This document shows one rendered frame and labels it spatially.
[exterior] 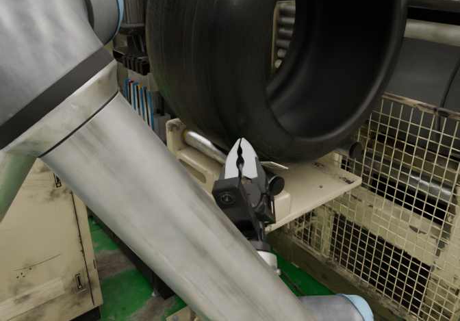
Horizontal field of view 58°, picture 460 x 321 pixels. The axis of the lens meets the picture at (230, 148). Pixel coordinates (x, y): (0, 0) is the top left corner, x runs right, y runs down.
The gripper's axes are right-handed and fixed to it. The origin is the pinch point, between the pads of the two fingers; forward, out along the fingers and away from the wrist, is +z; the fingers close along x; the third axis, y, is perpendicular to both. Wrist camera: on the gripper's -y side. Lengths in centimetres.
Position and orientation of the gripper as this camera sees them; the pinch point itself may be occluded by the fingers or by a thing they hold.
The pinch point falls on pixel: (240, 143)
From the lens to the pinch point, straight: 77.0
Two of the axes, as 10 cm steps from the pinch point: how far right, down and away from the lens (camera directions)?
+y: 4.0, 4.2, 8.1
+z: -0.2, -8.8, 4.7
